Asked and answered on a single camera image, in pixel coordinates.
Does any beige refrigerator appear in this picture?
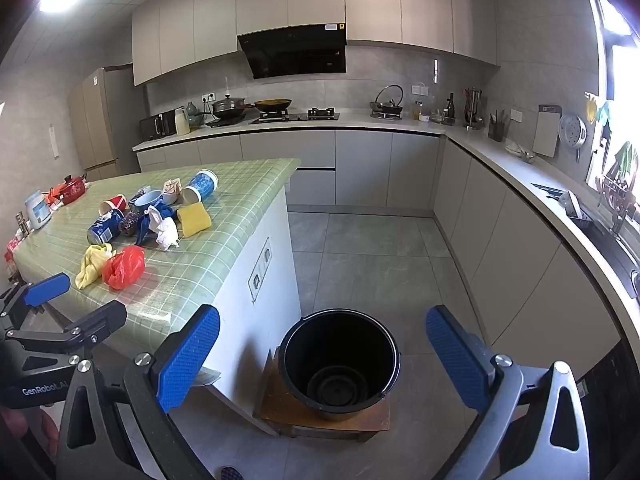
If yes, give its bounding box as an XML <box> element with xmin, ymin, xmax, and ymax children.
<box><xmin>69</xmin><ymin>66</ymin><xmax>148</xmax><ymax>181</ymax></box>

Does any low wooden stool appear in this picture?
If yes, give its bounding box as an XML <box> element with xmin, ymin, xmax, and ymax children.
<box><xmin>252</xmin><ymin>347</ymin><xmax>392</xmax><ymax>443</ymax></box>

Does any white island socket panel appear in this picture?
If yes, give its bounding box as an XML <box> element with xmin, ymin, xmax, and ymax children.
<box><xmin>248</xmin><ymin>237</ymin><xmax>273</xmax><ymax>303</ymax></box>

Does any black range hood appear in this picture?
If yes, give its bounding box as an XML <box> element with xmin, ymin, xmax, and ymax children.
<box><xmin>236</xmin><ymin>22</ymin><xmax>347</xmax><ymax>80</ymax></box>

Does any red cooking pot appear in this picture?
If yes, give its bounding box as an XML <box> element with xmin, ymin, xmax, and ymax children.
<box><xmin>50</xmin><ymin>175</ymin><xmax>88</xmax><ymax>206</ymax></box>

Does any white kitchen island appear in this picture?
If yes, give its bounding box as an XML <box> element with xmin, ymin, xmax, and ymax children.
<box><xmin>200</xmin><ymin>190</ymin><xmax>301</xmax><ymax>436</ymax></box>

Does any steel utensil rack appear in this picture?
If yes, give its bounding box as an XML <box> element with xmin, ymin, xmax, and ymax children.
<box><xmin>462</xmin><ymin>87</ymin><xmax>485</xmax><ymax>130</ymax></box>

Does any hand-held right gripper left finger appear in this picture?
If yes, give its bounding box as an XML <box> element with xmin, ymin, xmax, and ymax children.
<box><xmin>55</xmin><ymin>304</ymin><xmax>222</xmax><ymax>480</ymax></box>

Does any person's left hand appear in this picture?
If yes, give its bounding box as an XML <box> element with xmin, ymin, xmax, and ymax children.
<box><xmin>0</xmin><ymin>405</ymin><xmax>61</xmax><ymax>456</ymax></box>

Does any yellow sponge cloth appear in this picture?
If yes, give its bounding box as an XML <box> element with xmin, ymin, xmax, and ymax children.
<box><xmin>176</xmin><ymin>202</ymin><xmax>212</xmax><ymax>238</ymax></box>

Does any blue cloth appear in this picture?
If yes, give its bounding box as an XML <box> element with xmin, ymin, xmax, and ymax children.
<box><xmin>134</xmin><ymin>202</ymin><xmax>176</xmax><ymax>247</ymax></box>

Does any dark utensil holder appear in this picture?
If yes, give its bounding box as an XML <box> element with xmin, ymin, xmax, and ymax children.
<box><xmin>487</xmin><ymin>109</ymin><xmax>508</xmax><ymax>142</ymax></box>

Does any kitchen sink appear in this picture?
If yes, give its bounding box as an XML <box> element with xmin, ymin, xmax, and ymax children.
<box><xmin>565</xmin><ymin>210</ymin><xmax>640</xmax><ymax>301</ymax></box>

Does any white crumpled paper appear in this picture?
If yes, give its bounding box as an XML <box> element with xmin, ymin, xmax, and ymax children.
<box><xmin>147</xmin><ymin>207</ymin><xmax>181</xmax><ymax>252</ymax></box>

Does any red white snack packet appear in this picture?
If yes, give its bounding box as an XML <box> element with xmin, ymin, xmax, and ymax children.
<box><xmin>161</xmin><ymin>178</ymin><xmax>185</xmax><ymax>206</ymax></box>

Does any tall blue patterned paper cup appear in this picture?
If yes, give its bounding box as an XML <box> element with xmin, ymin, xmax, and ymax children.
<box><xmin>181</xmin><ymin>169</ymin><xmax>220</xmax><ymax>206</ymax></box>

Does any white cutting board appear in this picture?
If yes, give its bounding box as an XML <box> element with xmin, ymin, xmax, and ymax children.
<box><xmin>531</xmin><ymin>105</ymin><xmax>562</xmax><ymax>158</ymax></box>

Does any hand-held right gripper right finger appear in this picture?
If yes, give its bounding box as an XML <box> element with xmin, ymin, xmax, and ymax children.
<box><xmin>425</xmin><ymin>304</ymin><xmax>601</xmax><ymax>480</ymax></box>

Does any black plastic bucket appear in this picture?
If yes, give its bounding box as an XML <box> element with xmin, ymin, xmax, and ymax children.
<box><xmin>277</xmin><ymin>309</ymin><xmax>402</xmax><ymax>422</ymax></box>

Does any bright window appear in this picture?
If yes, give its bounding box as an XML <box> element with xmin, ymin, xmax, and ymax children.
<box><xmin>582</xmin><ymin>0</ymin><xmax>640</xmax><ymax>186</ymax></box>

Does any black wok with lid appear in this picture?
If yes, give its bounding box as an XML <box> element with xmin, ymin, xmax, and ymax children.
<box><xmin>210</xmin><ymin>94</ymin><xmax>248</xmax><ymax>121</ymax></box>

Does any red paper cup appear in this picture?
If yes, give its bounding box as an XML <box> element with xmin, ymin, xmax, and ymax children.
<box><xmin>99</xmin><ymin>195</ymin><xmax>130</xmax><ymax>216</ymax></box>

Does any red plastic bag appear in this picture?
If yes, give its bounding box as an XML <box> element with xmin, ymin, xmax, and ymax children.
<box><xmin>101</xmin><ymin>246</ymin><xmax>146</xmax><ymax>291</ymax></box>

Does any round steel steamer plate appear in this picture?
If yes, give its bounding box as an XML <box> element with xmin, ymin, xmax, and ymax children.
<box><xmin>558</xmin><ymin>112</ymin><xmax>588</xmax><ymax>161</ymax></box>

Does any blue drink can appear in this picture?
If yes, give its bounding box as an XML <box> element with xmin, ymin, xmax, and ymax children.
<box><xmin>87</xmin><ymin>209</ymin><xmax>125</xmax><ymax>246</ymax></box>

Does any black microwave oven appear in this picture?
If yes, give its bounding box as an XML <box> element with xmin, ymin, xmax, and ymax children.
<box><xmin>139</xmin><ymin>112</ymin><xmax>177</xmax><ymax>142</ymax></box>

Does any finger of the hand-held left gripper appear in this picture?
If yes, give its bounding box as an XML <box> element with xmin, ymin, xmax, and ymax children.
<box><xmin>5</xmin><ymin>300</ymin><xmax>128</xmax><ymax>358</ymax></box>
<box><xmin>0</xmin><ymin>272</ymin><xmax>72</xmax><ymax>333</ymax></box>

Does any blue paper bowl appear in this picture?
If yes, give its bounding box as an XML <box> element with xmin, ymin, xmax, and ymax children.
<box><xmin>129</xmin><ymin>190</ymin><xmax>165</xmax><ymax>215</ymax></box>

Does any black gas stove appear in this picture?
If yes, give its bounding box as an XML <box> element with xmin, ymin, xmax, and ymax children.
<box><xmin>248</xmin><ymin>108</ymin><xmax>341</xmax><ymax>126</ymax></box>

